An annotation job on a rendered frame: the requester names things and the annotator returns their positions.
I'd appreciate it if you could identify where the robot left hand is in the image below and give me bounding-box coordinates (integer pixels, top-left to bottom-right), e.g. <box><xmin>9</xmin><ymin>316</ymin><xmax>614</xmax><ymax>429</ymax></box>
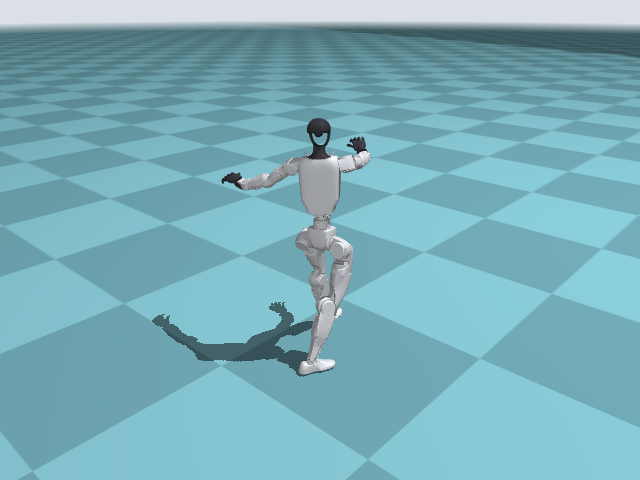
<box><xmin>222</xmin><ymin>172</ymin><xmax>243</xmax><ymax>189</ymax></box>

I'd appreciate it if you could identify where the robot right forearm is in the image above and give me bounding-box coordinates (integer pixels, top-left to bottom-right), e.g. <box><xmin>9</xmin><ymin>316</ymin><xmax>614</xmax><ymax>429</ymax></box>
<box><xmin>359</xmin><ymin>151</ymin><xmax>371</xmax><ymax>166</ymax></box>

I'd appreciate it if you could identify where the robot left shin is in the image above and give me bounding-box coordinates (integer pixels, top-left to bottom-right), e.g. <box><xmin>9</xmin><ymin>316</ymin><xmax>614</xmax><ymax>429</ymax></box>
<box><xmin>309</xmin><ymin>271</ymin><xmax>330</xmax><ymax>301</ymax></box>

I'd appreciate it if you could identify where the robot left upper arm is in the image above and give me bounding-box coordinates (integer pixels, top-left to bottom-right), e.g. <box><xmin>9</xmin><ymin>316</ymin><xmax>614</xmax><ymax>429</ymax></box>
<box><xmin>261</xmin><ymin>158</ymin><xmax>300</xmax><ymax>188</ymax></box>

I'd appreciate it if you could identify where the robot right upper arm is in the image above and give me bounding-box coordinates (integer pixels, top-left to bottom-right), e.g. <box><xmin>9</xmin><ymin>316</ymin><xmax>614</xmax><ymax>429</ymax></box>
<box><xmin>338</xmin><ymin>153</ymin><xmax>365</xmax><ymax>173</ymax></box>

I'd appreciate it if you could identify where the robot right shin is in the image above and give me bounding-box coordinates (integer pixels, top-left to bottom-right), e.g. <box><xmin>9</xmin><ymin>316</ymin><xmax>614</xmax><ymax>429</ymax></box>
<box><xmin>307</xmin><ymin>300</ymin><xmax>338</xmax><ymax>364</ymax></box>

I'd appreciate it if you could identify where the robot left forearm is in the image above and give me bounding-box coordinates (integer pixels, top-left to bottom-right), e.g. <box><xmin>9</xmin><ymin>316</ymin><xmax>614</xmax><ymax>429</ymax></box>
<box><xmin>237</xmin><ymin>173</ymin><xmax>267</xmax><ymax>190</ymax></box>

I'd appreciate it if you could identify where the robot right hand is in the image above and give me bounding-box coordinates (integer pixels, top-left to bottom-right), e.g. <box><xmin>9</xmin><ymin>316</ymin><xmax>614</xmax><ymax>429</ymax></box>
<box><xmin>347</xmin><ymin>137</ymin><xmax>367</xmax><ymax>154</ymax></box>

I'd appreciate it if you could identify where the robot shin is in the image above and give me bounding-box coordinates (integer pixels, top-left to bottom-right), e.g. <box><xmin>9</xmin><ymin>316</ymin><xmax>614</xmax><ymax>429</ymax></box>
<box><xmin>307</xmin><ymin>300</ymin><xmax>338</xmax><ymax>364</ymax></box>
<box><xmin>309</xmin><ymin>271</ymin><xmax>330</xmax><ymax>301</ymax></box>

